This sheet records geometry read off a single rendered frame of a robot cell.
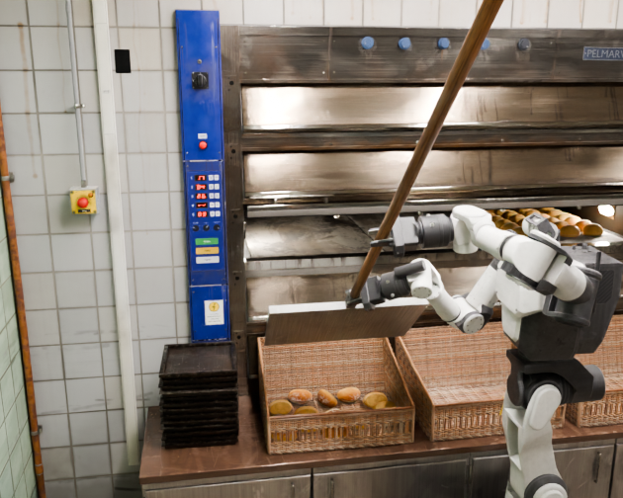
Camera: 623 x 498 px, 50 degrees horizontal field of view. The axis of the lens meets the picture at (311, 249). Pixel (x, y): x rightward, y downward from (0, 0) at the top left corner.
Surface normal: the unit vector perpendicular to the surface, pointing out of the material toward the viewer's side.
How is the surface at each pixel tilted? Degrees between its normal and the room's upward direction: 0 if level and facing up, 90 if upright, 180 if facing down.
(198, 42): 90
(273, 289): 70
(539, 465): 90
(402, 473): 90
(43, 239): 90
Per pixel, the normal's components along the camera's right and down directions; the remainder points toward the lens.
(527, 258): -0.33, -0.10
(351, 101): 0.16, -0.10
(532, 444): 0.29, 0.60
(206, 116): 0.17, 0.25
